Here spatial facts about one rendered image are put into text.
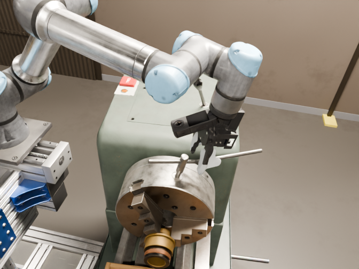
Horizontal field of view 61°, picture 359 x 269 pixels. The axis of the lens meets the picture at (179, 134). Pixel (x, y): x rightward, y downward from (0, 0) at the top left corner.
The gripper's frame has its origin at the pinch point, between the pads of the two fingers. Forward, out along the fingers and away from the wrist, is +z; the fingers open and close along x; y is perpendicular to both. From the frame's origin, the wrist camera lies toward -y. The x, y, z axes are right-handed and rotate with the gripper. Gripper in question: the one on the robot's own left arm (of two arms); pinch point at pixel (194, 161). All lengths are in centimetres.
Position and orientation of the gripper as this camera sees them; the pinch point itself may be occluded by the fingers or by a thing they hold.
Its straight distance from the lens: 87.6
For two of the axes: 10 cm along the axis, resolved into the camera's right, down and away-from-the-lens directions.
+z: -2.4, 7.3, 6.4
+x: -2.2, -6.8, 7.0
